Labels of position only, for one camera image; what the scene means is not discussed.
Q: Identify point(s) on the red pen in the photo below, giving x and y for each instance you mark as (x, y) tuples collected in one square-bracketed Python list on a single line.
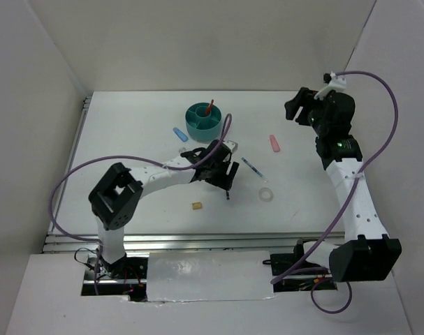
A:
[(209, 108)]

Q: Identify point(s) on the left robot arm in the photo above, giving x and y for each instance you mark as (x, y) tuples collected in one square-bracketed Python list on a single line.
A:
[(116, 196)]

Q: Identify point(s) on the clear tape roll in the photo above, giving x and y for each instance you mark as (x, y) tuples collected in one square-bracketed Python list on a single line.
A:
[(265, 194)]

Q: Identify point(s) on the blue eraser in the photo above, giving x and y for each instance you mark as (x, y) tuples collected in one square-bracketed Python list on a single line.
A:
[(182, 136)]

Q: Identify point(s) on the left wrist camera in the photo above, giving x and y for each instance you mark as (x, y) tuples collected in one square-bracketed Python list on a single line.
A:
[(231, 145)]

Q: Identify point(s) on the blue clear pen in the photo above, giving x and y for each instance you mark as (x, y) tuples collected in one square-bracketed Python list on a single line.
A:
[(254, 169)]

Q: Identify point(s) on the pink eraser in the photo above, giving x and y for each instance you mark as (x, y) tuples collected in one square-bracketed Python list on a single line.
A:
[(274, 144)]

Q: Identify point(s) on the small brown eraser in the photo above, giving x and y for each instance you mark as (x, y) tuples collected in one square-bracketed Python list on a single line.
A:
[(196, 205)]

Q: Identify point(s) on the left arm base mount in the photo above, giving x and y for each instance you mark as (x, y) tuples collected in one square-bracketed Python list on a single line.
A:
[(129, 279)]

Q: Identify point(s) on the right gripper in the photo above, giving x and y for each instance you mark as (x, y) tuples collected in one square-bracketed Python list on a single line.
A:
[(305, 97)]

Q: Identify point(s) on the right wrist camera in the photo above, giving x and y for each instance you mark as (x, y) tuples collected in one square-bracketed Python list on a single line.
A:
[(334, 82)]

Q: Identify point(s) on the aluminium rail frame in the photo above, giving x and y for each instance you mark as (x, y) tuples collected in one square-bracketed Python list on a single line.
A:
[(140, 124)]

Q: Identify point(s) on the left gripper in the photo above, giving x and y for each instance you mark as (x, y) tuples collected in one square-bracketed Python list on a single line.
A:
[(226, 183)]

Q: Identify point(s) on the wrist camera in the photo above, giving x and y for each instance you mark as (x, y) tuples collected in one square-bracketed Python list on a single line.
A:
[(231, 145), (334, 82)]

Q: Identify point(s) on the teal round divided organizer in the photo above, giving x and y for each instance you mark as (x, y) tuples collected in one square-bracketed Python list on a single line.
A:
[(203, 126)]

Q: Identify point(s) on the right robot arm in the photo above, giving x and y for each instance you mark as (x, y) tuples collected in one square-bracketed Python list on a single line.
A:
[(368, 252)]

